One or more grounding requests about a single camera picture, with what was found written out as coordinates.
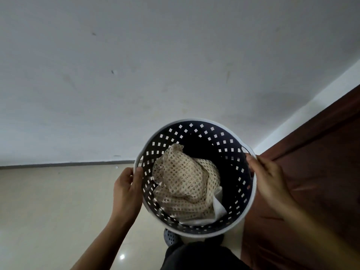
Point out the person's black trousers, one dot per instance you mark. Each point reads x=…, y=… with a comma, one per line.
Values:
x=202, y=257

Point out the person's right forearm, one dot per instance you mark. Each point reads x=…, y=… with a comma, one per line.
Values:
x=317, y=236

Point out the person's left forearm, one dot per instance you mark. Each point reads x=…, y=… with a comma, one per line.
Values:
x=102, y=244

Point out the beige mesh cloth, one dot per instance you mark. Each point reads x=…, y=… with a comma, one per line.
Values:
x=182, y=182

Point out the brown wooden door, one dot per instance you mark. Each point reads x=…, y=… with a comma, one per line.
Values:
x=315, y=171

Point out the person's left thumb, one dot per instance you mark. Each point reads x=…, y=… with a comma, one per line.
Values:
x=137, y=177

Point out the person's right hand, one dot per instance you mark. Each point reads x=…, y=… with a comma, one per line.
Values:
x=270, y=184

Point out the dark perforated slipper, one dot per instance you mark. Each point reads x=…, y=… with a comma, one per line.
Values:
x=171, y=237

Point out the white cloth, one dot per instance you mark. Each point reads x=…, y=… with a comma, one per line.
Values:
x=218, y=206

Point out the person's left hand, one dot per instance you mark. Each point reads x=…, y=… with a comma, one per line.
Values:
x=126, y=195

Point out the dark perforated laundry basket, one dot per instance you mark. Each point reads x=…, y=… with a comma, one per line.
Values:
x=236, y=154

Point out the person's right thumb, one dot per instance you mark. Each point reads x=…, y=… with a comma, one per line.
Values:
x=251, y=164

